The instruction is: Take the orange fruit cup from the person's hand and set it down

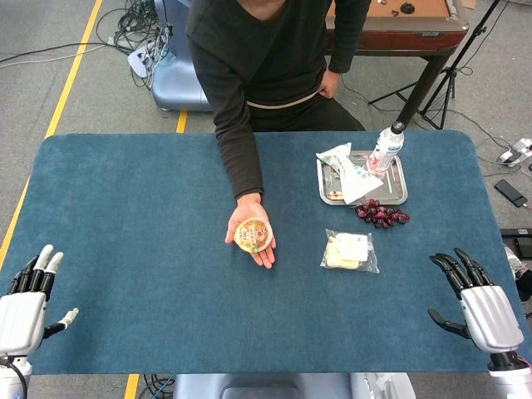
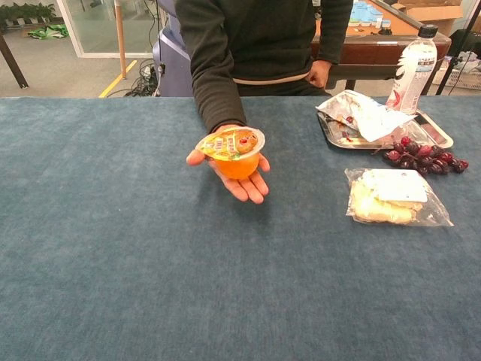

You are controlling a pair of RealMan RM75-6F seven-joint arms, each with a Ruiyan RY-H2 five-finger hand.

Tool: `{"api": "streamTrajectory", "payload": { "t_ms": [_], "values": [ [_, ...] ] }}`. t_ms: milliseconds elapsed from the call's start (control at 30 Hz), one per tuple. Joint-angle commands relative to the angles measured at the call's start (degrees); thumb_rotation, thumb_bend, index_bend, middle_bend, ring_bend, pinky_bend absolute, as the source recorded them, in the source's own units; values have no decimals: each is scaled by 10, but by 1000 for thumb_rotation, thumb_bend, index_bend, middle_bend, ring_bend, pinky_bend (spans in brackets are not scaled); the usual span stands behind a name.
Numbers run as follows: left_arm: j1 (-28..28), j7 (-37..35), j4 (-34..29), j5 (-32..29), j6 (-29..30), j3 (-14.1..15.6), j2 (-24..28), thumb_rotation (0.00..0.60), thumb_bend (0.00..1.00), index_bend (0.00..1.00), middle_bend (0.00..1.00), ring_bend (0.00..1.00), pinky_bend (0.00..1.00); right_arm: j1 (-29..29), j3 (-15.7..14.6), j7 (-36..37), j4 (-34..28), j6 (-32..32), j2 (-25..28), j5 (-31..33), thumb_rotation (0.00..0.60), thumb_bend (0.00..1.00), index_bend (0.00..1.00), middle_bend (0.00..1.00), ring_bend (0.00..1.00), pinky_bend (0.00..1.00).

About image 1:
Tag person's left hand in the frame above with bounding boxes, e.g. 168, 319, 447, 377
318, 69, 342, 100

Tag person's right hand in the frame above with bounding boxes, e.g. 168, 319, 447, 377
224, 193, 278, 270

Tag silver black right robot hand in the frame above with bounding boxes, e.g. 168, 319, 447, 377
427, 247, 525, 355

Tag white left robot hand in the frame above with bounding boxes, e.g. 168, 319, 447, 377
0, 244, 80, 357

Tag round orange snack cup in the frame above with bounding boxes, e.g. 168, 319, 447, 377
234, 216, 274, 254

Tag person's left forearm black sleeve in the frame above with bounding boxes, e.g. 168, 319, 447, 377
327, 0, 373, 75

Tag person's right forearm black sleeve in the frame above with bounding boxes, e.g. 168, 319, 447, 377
214, 95, 265, 201

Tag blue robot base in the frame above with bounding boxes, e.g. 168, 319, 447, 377
150, 0, 213, 112

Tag person's torso black clothes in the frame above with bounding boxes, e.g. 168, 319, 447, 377
185, 0, 367, 133

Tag silver crumpled wrap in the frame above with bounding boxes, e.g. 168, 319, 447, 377
505, 245, 532, 303

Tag black flat device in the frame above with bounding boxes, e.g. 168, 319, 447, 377
500, 227, 532, 250

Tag clear water bottle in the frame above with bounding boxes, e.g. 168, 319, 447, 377
367, 121, 406, 172

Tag white snack packet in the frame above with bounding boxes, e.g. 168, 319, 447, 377
315, 142, 385, 205

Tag brown pool table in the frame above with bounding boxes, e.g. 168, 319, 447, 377
323, 0, 470, 126

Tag clear bag of biscuits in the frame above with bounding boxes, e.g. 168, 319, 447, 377
319, 228, 381, 274

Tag blue table mat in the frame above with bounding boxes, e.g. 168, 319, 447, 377
0, 130, 532, 376

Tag metal tray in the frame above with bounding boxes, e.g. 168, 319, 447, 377
316, 150, 409, 206

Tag black tripod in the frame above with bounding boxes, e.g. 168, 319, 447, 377
367, 0, 502, 131

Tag black phone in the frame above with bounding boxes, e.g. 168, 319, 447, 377
494, 179, 529, 208

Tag red grape bunch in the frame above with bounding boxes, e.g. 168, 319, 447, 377
355, 198, 411, 229

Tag grey robot chest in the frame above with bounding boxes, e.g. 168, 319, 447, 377
172, 372, 416, 399

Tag white power strip with plugs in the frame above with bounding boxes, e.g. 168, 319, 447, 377
126, 41, 167, 80

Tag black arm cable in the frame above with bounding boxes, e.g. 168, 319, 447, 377
0, 359, 28, 399

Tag floor cables blue and black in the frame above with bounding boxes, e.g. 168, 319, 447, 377
136, 373, 176, 399

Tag black cable bundle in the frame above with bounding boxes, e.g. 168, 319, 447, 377
96, 0, 171, 57

